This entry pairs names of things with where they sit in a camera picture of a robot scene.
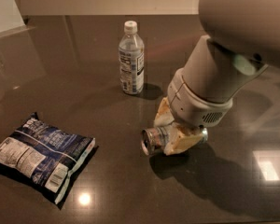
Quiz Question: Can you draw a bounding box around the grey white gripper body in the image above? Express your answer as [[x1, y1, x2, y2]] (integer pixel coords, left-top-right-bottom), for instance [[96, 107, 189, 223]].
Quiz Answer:
[[167, 68, 232, 128]]

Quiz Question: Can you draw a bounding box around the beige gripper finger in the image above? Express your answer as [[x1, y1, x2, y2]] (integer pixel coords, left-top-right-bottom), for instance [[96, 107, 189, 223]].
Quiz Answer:
[[163, 122, 203, 156], [154, 97, 175, 127]]

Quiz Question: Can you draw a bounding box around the silver blue redbull can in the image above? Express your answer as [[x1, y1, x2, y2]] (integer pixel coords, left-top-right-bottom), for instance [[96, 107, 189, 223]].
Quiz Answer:
[[141, 125, 208, 155]]

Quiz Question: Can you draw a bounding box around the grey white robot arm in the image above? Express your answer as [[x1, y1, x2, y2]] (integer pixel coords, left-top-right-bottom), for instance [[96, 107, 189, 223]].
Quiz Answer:
[[142, 0, 280, 155]]

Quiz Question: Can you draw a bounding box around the clear plastic water bottle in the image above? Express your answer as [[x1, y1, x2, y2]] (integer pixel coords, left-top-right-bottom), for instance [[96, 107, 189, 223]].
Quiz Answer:
[[119, 21, 145, 95]]

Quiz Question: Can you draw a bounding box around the dark blue snack bag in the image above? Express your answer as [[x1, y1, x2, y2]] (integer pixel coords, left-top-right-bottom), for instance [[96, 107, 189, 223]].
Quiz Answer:
[[0, 112, 95, 204]]

